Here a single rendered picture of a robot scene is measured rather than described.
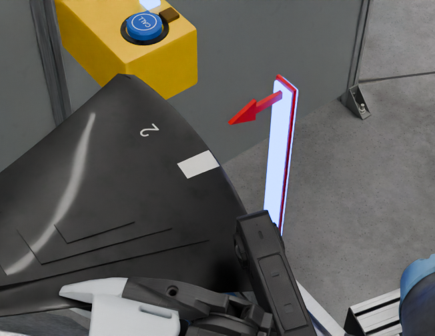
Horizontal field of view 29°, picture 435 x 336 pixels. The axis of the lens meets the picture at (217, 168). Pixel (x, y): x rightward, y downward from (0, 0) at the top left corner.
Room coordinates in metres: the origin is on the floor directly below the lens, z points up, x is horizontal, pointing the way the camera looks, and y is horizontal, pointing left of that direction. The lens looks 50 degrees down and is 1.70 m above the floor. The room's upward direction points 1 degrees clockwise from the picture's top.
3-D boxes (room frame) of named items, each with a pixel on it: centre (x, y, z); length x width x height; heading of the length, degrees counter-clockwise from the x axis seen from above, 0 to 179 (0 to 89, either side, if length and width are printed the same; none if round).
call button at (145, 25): (0.73, 0.08, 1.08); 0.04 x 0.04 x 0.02
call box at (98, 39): (0.76, 0.11, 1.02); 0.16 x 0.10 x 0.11; 38
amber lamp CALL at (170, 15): (0.75, 0.06, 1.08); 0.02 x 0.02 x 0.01; 38
